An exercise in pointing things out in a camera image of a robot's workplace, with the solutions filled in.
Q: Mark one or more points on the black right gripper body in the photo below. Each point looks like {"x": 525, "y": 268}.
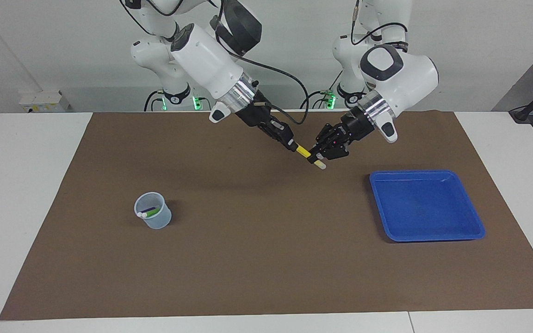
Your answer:
{"x": 264, "y": 118}

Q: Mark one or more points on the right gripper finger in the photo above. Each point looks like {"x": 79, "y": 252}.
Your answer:
{"x": 290, "y": 146}
{"x": 293, "y": 140}

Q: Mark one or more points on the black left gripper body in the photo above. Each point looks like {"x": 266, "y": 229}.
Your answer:
{"x": 352, "y": 132}

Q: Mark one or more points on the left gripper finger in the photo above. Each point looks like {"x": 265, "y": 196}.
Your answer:
{"x": 333, "y": 153}
{"x": 325, "y": 138}

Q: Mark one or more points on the yellow pen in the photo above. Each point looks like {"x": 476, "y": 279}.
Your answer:
{"x": 303, "y": 151}

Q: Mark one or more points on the green pen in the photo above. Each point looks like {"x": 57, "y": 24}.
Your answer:
{"x": 153, "y": 212}

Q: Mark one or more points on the purple pen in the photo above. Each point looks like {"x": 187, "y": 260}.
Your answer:
{"x": 149, "y": 209}

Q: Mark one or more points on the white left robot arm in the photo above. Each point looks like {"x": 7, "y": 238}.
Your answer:
{"x": 410, "y": 78}

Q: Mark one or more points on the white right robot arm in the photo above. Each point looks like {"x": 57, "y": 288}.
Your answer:
{"x": 206, "y": 55}

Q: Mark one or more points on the blue plastic tray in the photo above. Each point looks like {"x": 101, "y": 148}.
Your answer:
{"x": 426, "y": 208}

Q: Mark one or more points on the brown table mat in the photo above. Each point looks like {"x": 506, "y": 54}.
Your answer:
{"x": 266, "y": 259}

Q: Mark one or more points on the clear plastic cup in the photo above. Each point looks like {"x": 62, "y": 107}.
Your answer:
{"x": 159, "y": 223}

